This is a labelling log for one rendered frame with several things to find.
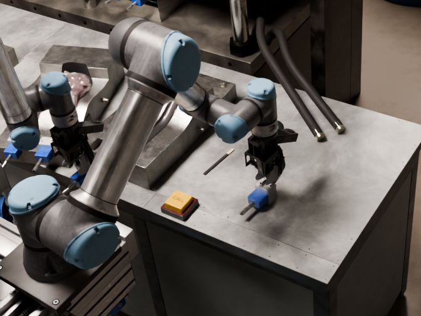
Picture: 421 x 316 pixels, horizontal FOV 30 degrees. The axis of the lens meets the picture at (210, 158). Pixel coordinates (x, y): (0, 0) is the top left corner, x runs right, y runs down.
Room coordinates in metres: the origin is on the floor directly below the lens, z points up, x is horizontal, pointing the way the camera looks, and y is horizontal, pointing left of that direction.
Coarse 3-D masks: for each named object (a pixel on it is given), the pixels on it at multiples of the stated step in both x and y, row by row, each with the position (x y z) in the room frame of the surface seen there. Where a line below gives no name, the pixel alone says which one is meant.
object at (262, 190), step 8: (256, 184) 1.63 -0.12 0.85; (264, 184) 1.62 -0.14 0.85; (272, 184) 1.62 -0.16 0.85; (256, 192) 1.61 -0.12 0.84; (264, 192) 1.60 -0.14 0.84; (272, 192) 1.60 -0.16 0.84; (248, 200) 1.60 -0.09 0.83; (256, 200) 1.58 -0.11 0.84; (264, 200) 1.59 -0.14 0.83; (272, 200) 1.60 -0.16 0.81; (248, 208) 1.56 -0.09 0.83
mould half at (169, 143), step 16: (208, 80) 2.16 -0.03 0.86; (224, 80) 2.14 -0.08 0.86; (224, 96) 2.06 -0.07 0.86; (160, 112) 1.97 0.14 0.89; (176, 112) 1.95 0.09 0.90; (176, 128) 1.90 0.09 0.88; (192, 128) 1.91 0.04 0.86; (208, 128) 1.98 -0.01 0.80; (160, 144) 1.83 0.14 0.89; (176, 144) 1.84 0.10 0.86; (192, 144) 1.90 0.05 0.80; (144, 160) 1.76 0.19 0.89; (160, 160) 1.78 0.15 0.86; (176, 160) 1.83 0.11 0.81; (144, 176) 1.73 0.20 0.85; (160, 176) 1.77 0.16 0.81
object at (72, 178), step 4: (80, 164) 1.82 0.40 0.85; (76, 172) 1.80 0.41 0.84; (72, 176) 1.79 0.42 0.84; (76, 176) 1.79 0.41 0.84; (80, 176) 1.78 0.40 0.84; (84, 176) 1.78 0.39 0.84; (72, 180) 1.78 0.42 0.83; (76, 180) 1.77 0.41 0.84; (80, 180) 1.77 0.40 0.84; (72, 184) 1.76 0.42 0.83; (76, 184) 1.77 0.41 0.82; (80, 184) 1.76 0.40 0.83; (68, 188) 1.75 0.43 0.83; (64, 192) 1.73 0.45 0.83
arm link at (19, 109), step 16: (0, 48) 1.64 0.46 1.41; (0, 64) 1.62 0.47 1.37; (0, 80) 1.62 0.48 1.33; (16, 80) 1.64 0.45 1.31; (0, 96) 1.62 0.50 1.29; (16, 96) 1.63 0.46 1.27; (16, 112) 1.62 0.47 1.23; (32, 112) 1.66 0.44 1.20; (16, 128) 1.62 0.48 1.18; (32, 128) 1.62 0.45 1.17; (16, 144) 1.60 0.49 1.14; (32, 144) 1.60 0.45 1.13
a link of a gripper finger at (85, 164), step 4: (80, 156) 1.78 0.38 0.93; (84, 156) 1.78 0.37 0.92; (80, 160) 1.77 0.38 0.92; (84, 160) 1.77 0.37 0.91; (88, 160) 1.78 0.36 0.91; (84, 164) 1.77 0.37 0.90; (88, 164) 1.78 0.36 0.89; (80, 168) 1.76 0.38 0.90; (84, 168) 1.76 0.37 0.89; (88, 168) 1.77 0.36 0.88; (80, 172) 1.75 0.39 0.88; (84, 172) 1.76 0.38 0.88
